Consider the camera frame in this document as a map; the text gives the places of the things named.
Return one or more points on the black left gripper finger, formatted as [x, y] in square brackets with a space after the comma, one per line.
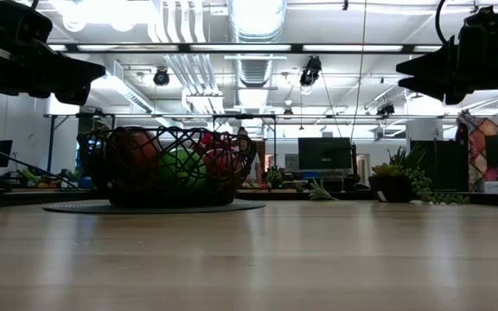
[72, 93]
[67, 69]

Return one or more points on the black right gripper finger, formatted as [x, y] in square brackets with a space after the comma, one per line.
[435, 62]
[441, 88]

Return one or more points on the dark red apple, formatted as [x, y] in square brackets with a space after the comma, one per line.
[132, 151]

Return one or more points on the green apple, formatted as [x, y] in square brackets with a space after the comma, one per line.
[182, 168]

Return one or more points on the bright red apple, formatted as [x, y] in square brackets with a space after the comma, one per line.
[223, 166]

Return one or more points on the small white box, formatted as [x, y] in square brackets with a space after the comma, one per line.
[493, 186]

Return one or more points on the potted succulent plant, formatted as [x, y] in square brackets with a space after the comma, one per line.
[389, 188]

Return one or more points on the small green air plant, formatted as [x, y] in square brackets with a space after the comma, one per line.
[318, 192]

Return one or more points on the small background potted plant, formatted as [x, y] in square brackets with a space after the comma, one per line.
[275, 178]

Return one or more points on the grey round mat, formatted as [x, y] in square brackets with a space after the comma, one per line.
[244, 206]

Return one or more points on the black background workbench frame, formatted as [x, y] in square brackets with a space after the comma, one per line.
[244, 116]

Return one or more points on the silver ceiling duct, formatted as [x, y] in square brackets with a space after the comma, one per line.
[255, 17]

